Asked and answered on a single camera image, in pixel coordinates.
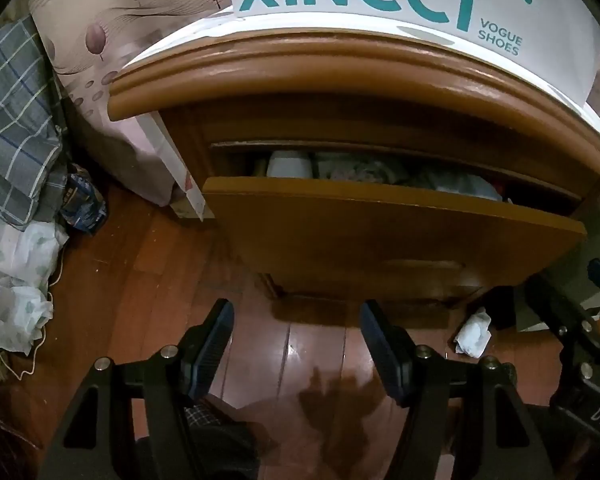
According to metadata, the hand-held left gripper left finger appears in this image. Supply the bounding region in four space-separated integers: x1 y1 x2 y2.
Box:
40 299 236 480

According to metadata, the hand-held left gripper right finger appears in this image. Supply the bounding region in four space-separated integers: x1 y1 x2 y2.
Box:
359 300 556 480

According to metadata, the wooden drawer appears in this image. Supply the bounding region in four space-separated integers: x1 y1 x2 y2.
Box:
202 149 588 311

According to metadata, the light blue underwear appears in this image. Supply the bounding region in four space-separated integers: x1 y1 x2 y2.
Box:
410 167 503 203

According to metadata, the grey floral underwear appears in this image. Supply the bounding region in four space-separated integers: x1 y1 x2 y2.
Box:
314 152 411 185

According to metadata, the white underwear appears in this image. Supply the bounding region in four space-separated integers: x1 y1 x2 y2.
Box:
267 150 314 179

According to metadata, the white cardboard box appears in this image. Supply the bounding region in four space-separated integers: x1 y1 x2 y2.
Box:
224 0 600 106

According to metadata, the dark plaid clothing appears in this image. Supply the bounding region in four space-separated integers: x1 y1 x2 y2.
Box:
135 400 261 480

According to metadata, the crumpled white tissue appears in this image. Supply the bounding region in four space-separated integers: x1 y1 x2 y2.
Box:
452 306 493 359

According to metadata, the blue snack packet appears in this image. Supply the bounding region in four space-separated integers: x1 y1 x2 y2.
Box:
60 165 108 233

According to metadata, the white paper bag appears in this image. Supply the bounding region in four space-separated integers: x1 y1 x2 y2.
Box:
139 110 216 222

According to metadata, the white printed cloth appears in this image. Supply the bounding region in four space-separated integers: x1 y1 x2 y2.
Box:
0 205 68 356

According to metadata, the wooden nightstand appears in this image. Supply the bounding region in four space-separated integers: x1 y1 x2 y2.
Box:
107 35 600 321

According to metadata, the grey plaid cloth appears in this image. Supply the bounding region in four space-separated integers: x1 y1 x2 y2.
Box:
0 15 68 231

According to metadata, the leaf print bed sheet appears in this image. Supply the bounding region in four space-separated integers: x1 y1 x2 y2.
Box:
27 0 243 207

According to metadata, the white cord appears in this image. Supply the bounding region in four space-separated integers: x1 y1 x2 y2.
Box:
0 250 66 377

